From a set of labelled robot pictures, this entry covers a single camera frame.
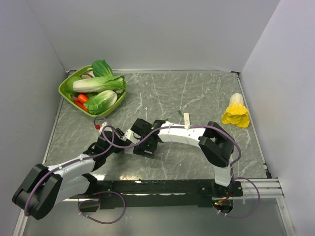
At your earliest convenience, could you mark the white red remote control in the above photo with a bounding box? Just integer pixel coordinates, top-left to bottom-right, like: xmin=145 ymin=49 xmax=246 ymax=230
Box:
xmin=124 ymin=147 xmax=134 ymax=155

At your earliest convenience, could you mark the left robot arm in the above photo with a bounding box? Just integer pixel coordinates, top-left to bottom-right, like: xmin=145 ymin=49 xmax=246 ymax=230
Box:
xmin=12 ymin=130 xmax=130 ymax=220

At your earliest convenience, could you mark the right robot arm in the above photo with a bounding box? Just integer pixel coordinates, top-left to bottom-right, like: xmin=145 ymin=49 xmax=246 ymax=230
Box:
xmin=125 ymin=118 xmax=234 ymax=196

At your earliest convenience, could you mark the small green cabbage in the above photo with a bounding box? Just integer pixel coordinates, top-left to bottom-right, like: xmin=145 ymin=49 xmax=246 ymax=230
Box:
xmin=83 ymin=90 xmax=118 ymax=115

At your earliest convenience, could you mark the white rectangular stick device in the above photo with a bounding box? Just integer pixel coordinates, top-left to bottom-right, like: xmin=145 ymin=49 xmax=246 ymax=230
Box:
xmin=183 ymin=113 xmax=190 ymax=129

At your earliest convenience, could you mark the green plastic basket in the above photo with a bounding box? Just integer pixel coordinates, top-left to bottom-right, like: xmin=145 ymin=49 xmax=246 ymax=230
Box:
xmin=58 ymin=64 xmax=127 ymax=120

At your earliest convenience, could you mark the long orange carrot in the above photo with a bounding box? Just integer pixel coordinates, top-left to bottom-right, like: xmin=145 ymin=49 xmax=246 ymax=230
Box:
xmin=73 ymin=100 xmax=89 ymax=113

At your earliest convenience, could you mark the short orange carrot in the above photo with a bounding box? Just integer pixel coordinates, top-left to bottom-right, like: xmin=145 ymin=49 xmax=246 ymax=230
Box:
xmin=77 ymin=94 xmax=89 ymax=104

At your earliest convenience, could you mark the large napa cabbage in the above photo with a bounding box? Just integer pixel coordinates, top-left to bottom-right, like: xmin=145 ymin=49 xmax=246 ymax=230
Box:
xmin=72 ymin=75 xmax=126 ymax=93

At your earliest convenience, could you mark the bok choy leaf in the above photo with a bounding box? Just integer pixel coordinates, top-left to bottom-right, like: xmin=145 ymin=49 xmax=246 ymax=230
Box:
xmin=92 ymin=60 xmax=114 ymax=77

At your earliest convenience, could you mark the yellow cabbage toy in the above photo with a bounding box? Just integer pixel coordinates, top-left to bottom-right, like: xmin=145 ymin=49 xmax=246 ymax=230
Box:
xmin=221 ymin=93 xmax=250 ymax=128

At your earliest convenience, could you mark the base left purple cable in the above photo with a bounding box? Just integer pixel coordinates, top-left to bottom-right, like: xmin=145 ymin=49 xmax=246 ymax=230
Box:
xmin=77 ymin=191 xmax=126 ymax=224

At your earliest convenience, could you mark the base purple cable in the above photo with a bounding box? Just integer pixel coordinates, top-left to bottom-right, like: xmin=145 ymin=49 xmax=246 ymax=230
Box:
xmin=213 ymin=176 xmax=261 ymax=219
xmin=77 ymin=191 xmax=126 ymax=224

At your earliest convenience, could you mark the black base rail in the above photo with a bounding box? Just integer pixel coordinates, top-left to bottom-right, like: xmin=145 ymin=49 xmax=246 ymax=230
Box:
xmin=73 ymin=179 xmax=243 ymax=209

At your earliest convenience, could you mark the base right purple cable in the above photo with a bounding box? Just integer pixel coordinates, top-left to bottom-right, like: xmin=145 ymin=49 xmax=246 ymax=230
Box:
xmin=213 ymin=176 xmax=261 ymax=219

